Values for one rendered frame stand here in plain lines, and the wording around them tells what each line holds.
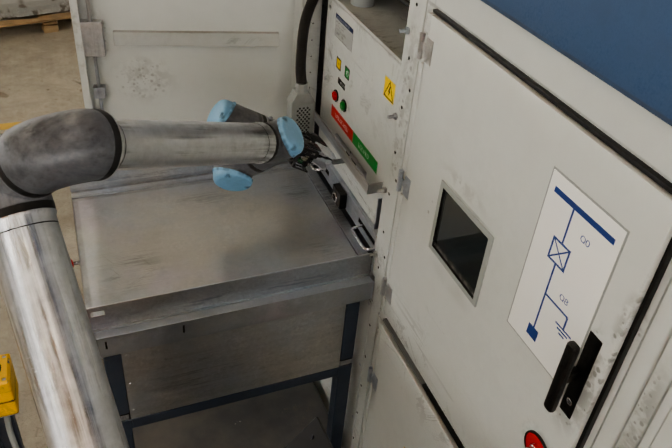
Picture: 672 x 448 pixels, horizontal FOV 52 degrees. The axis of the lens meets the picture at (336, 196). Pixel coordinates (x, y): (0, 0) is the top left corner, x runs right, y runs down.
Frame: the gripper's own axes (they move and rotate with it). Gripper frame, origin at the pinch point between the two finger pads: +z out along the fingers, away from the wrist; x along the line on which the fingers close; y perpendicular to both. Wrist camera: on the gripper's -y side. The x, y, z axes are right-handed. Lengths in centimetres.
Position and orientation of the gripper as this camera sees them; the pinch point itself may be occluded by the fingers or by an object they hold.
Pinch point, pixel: (330, 157)
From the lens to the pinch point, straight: 185.3
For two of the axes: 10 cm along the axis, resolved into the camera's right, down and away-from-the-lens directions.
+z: 7.6, 2.8, 5.8
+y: 3.6, 5.6, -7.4
